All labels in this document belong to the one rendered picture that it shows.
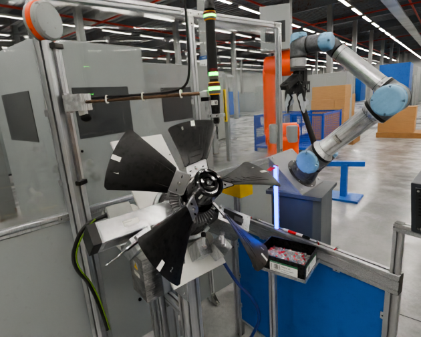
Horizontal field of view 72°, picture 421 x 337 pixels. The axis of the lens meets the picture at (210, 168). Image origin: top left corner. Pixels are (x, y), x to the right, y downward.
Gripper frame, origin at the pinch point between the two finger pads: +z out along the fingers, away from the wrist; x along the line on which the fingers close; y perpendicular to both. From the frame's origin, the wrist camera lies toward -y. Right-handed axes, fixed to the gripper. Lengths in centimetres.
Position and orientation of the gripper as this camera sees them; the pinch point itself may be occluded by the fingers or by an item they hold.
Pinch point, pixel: (294, 111)
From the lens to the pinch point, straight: 150.6
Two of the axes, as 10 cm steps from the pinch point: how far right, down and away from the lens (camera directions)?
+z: 0.6, 9.7, 2.4
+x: -6.2, -1.6, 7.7
